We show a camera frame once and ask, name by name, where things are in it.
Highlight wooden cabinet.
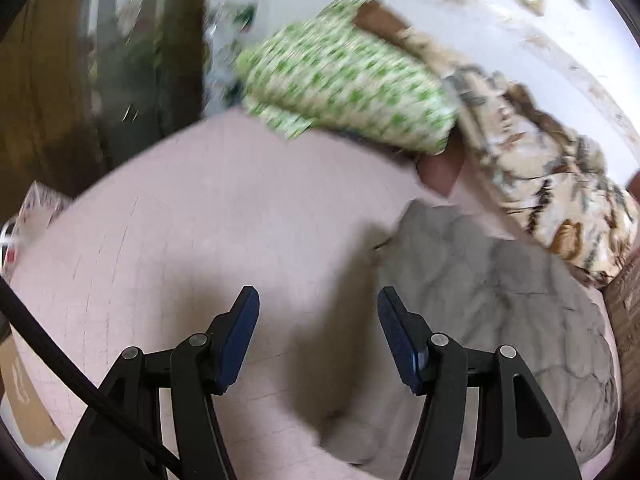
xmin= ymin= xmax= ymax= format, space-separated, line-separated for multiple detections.
xmin=0 ymin=0 xmax=236 ymax=211

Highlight white red printed packet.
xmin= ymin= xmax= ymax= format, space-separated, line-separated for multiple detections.
xmin=0 ymin=182 xmax=71 ymax=271

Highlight leaf print fleece blanket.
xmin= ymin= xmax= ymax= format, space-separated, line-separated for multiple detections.
xmin=350 ymin=0 xmax=640 ymax=288

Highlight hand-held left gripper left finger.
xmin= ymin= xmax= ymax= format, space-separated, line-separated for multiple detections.
xmin=56 ymin=286 xmax=261 ymax=480

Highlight brown cardboard piece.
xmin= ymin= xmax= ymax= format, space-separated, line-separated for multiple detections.
xmin=0 ymin=332 xmax=66 ymax=446

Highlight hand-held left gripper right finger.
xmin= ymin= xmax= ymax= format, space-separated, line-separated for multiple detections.
xmin=376 ymin=286 xmax=583 ymax=480

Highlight green patterned pillow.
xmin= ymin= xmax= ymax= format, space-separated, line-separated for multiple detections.
xmin=235 ymin=0 xmax=461 ymax=155

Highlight grey-green puffer jacket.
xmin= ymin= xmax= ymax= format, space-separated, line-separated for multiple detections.
xmin=320 ymin=200 xmax=623 ymax=466

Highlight black cable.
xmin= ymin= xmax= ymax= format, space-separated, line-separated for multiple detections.
xmin=0 ymin=275 xmax=181 ymax=466

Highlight reddish brown quilt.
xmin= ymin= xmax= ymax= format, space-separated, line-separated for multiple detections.
xmin=417 ymin=142 xmax=468 ymax=197

